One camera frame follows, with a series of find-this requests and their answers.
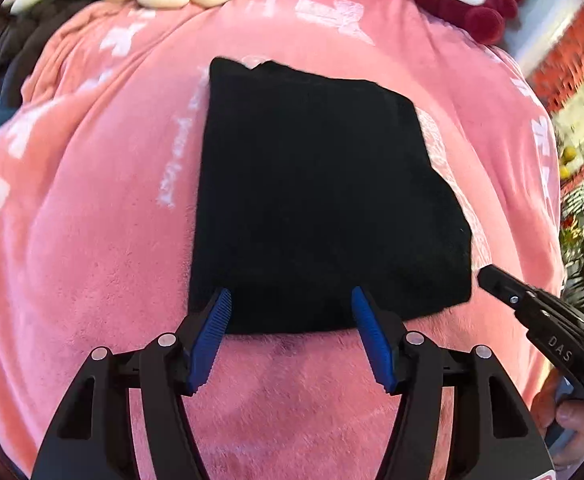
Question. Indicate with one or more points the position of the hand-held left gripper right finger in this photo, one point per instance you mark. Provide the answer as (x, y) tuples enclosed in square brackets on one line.
[(369, 332)]

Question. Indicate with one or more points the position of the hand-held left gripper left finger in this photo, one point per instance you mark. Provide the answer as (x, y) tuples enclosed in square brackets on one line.
[(212, 332)]

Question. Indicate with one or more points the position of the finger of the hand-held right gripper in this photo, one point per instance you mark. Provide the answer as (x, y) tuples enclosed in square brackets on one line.
[(499, 285)]

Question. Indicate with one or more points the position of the black small garment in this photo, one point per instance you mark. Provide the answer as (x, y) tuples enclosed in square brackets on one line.
[(322, 195)]

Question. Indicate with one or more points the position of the person's right hand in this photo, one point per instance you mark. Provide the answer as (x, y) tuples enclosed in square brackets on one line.
[(574, 420)]

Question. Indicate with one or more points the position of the pink printed blanket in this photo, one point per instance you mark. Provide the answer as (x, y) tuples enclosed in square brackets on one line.
[(97, 240)]

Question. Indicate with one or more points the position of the dark red plush toy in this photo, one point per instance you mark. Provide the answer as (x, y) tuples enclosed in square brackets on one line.
[(472, 10)]

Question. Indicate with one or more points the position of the dark cloth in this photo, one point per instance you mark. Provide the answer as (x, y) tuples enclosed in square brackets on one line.
[(7, 50)]

